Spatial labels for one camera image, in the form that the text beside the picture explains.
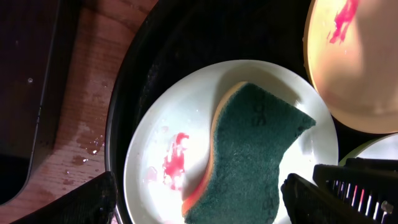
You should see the yellow plate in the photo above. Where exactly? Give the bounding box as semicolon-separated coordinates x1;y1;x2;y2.
304;0;397;134

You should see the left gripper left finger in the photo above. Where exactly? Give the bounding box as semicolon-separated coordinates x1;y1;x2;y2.
12;171;118;224

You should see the light blue plate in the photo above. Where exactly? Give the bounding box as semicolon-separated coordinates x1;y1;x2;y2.
123;60;338;224
338;133;398;166

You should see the green yellow sponge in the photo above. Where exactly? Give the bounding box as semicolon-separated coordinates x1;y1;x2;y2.
182;82;316;224

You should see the round black tray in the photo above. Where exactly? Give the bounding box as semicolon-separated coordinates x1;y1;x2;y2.
104;0;398;224

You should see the black rectangular tray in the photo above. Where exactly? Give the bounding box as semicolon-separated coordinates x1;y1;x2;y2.
1;0;82;204

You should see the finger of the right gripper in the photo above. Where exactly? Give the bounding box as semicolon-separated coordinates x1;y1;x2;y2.
313;157;397;224

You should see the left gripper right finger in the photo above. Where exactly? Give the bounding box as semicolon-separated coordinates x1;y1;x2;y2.
281;173;375;223

